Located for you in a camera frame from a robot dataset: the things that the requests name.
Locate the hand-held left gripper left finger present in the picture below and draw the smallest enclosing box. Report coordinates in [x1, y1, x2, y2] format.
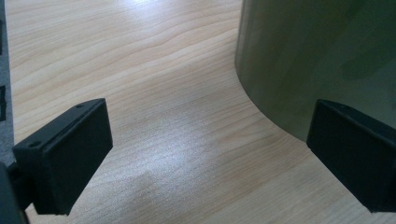
[12, 97, 114, 217]

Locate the green plastic trash bin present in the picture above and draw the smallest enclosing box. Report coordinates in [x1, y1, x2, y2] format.
[234, 0, 396, 143]

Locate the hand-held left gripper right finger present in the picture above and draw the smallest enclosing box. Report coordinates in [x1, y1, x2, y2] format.
[305, 98, 396, 214]

